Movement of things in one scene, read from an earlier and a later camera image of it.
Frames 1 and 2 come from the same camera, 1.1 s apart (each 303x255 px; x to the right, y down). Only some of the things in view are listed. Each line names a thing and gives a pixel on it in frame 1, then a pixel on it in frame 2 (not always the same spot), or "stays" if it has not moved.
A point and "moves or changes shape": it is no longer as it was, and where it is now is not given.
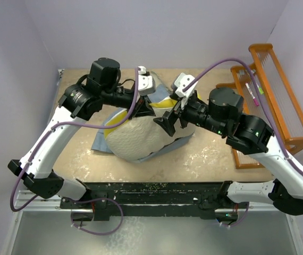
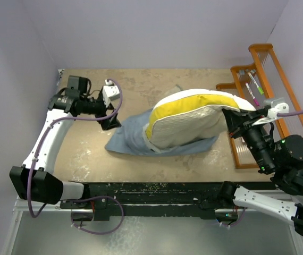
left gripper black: [140, 107] → [103, 115]
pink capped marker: [253, 98] stays
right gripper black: [174, 114] → [241, 125]
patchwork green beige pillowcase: [159, 91] → [131, 136]
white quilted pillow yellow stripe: [141, 136] moves or changes shape
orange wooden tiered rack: [285, 108] stays
